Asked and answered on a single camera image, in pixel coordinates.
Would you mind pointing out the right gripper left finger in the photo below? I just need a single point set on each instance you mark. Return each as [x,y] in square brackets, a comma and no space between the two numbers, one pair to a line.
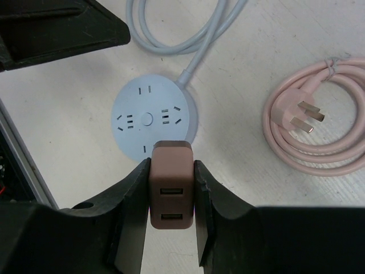
[126,203]

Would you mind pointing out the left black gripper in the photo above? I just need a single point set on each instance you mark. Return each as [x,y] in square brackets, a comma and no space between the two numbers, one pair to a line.
[36,32]

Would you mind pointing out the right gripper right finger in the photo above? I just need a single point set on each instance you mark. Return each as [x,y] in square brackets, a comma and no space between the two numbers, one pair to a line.
[226,226]

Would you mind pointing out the pink brown charger plug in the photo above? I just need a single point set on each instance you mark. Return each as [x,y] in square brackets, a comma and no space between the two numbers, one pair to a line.
[171,185]

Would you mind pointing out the blue round power strip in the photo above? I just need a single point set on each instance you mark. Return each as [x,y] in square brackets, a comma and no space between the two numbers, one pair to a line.
[149,109]

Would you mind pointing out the aluminium rail frame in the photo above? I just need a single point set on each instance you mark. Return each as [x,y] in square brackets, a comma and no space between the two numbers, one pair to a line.
[22,162]

